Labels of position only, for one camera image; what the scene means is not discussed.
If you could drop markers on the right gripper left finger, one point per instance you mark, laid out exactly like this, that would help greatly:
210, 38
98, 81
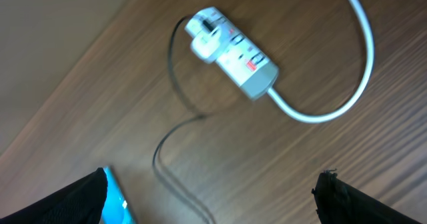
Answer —
81, 202

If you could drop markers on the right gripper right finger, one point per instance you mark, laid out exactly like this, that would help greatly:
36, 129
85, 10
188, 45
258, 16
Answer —
338, 202

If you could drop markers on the cyan screen smartphone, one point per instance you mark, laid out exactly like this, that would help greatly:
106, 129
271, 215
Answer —
116, 209

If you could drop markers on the white charger adapter plug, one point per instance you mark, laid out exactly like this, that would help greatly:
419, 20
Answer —
209, 46

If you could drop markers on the white power strip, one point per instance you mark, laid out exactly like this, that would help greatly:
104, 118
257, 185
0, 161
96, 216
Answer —
242, 61

